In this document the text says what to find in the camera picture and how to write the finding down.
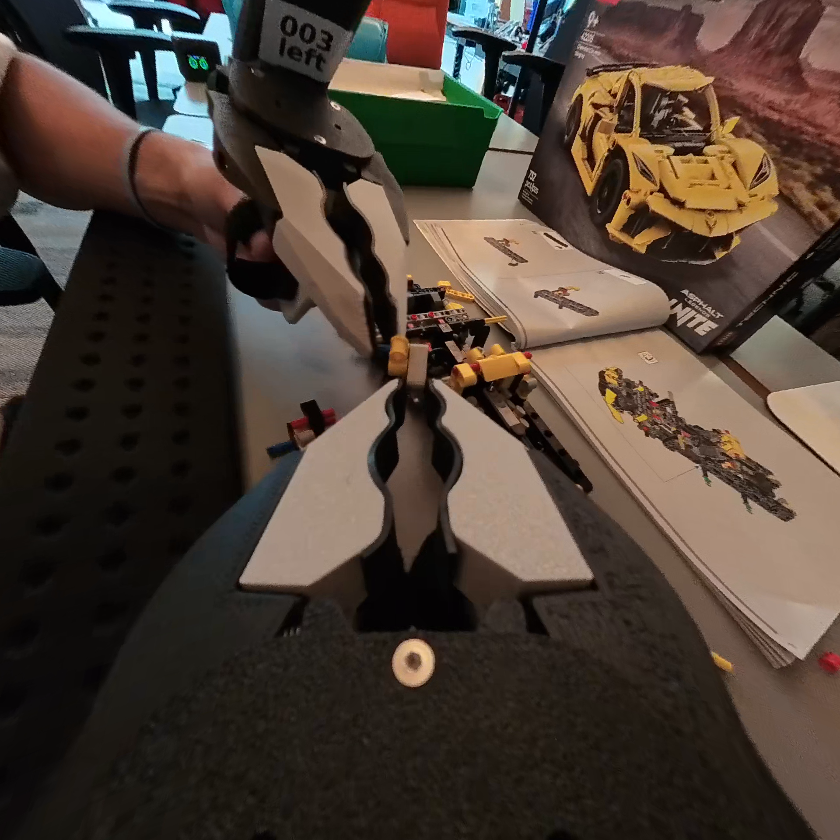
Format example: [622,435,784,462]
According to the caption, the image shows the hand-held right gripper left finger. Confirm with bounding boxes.
[238,379,409,601]

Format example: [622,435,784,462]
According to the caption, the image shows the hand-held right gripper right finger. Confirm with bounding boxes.
[428,379,596,606]

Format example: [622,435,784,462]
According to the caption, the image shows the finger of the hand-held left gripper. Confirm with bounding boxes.
[343,153,412,339]
[255,144,401,360]

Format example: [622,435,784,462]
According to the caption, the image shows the small yellow grey lego connector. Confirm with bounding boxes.
[387,335,432,395]

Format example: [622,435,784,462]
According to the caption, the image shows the black yellow lego car chassis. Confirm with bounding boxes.
[377,276,593,493]

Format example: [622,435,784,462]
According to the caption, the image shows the person's left forearm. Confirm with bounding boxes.
[0,51,151,219]

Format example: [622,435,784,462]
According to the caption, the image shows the open lego instruction booklet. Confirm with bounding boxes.
[413,218,840,669]

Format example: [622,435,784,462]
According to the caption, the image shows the lego set cardboard box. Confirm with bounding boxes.
[527,0,840,355]

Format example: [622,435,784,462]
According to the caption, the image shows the person's left hand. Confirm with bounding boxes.
[140,130,277,265]

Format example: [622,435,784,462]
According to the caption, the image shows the green plastic bin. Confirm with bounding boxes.
[327,59,505,189]

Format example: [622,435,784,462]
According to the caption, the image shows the black device green lights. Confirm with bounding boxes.
[172,36,222,85]

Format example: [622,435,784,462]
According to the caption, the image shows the orange bag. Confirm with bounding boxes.
[366,0,452,52]

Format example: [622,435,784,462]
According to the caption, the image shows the black round stool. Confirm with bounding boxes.
[64,0,201,122]
[451,26,519,99]
[502,51,567,135]

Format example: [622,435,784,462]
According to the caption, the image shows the dark blue office chair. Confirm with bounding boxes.
[0,217,63,308]

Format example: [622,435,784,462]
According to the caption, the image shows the white rounded pad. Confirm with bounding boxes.
[766,381,840,475]

